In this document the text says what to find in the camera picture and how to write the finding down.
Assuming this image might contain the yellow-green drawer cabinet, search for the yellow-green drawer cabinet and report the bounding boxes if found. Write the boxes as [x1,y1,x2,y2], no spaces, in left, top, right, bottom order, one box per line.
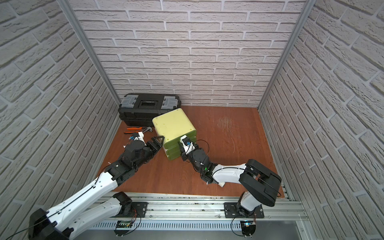
[152,108,197,161]

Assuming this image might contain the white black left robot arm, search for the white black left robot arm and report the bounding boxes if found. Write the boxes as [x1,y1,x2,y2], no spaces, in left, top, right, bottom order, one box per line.
[28,133,164,240]

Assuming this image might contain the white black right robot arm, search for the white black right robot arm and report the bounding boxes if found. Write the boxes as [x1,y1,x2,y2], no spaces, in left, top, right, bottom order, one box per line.
[179,142,282,218]

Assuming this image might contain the black plastic toolbox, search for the black plastic toolbox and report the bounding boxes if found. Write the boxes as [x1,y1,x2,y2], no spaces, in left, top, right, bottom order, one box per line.
[118,93,182,127]

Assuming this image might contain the left controller board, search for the left controller board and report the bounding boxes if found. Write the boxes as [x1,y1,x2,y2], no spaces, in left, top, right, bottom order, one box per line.
[114,221,135,237]

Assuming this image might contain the controller board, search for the controller board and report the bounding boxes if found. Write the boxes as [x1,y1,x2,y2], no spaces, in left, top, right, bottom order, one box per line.
[240,221,256,237]
[114,221,135,237]

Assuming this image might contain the right controller board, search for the right controller board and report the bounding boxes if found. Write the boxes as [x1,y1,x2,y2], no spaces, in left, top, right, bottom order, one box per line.
[240,221,256,237]

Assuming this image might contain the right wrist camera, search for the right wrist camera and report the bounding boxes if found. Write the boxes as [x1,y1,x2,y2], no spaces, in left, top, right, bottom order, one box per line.
[180,135,193,148]

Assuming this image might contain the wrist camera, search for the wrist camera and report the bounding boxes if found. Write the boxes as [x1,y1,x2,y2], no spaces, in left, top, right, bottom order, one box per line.
[130,132,145,142]
[180,135,193,148]

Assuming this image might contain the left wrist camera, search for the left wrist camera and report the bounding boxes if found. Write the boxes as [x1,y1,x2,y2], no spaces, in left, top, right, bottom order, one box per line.
[130,132,145,142]

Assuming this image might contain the orange-handled pliers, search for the orange-handled pliers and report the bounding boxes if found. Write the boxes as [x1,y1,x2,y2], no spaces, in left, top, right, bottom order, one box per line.
[124,127,153,135]

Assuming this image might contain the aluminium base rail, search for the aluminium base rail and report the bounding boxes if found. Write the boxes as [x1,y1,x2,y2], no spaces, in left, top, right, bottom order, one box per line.
[88,193,309,233]

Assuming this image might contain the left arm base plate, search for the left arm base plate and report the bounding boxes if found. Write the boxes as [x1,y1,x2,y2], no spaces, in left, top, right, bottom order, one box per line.
[119,202,149,218]

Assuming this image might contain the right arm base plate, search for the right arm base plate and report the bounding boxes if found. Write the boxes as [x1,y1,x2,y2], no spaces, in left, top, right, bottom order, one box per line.
[224,202,265,219]

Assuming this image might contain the aluminium corner post left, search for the aluminium corner post left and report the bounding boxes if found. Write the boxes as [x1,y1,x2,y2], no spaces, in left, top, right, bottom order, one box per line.
[58,0,121,105]

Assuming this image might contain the aluminium corner post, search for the aluminium corner post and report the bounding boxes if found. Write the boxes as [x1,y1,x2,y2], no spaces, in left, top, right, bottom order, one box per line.
[58,0,121,105]
[257,0,316,111]

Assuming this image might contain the aluminium corner post right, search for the aluminium corner post right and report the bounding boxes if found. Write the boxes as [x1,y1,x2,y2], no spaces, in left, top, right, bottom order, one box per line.
[257,0,316,111]

